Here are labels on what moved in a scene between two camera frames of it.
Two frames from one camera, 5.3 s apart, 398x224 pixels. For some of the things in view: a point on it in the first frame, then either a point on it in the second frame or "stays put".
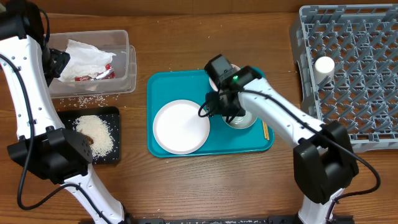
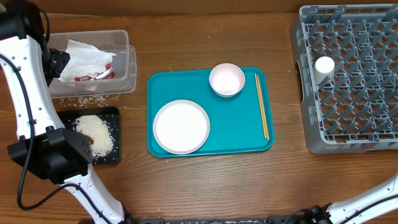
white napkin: (84, 60) stays put
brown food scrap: (89, 140) stays put
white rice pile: (98, 131) stays put
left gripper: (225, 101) -> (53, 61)
